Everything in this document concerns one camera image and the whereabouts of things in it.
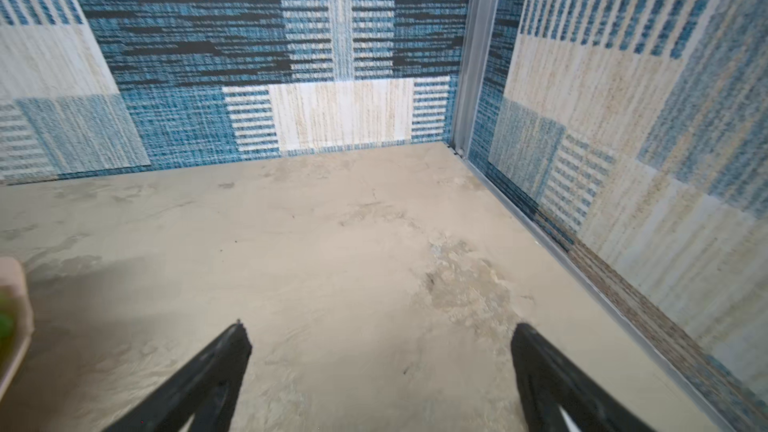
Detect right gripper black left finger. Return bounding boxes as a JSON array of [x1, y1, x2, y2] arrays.
[[106, 321, 252, 431]]

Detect pink wavy fruit bowl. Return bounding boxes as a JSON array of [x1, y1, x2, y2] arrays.
[[1, 257, 34, 397]]

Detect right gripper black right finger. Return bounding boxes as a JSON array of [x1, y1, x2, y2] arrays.
[[510, 323, 651, 431]]

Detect aluminium corner frame post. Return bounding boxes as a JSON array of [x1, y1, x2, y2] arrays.
[[450, 0, 498, 159]]

